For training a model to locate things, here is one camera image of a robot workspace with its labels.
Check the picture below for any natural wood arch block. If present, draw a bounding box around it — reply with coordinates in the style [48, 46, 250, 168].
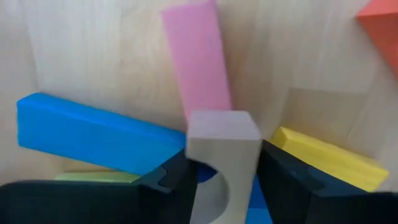
[185, 110, 262, 224]

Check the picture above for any pink plank block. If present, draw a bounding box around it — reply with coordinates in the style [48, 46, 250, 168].
[160, 0, 233, 121]

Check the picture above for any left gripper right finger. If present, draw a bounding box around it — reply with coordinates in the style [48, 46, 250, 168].
[257, 139, 398, 224]

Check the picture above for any orange arch block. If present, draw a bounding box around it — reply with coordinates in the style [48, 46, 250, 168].
[356, 0, 398, 78]

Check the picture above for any blue plank block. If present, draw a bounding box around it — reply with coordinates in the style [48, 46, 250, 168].
[16, 92, 187, 177]

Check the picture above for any yellow plank block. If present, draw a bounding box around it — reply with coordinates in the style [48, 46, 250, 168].
[269, 126, 390, 193]

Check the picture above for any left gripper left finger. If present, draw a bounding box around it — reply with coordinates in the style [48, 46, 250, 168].
[0, 150, 199, 224]

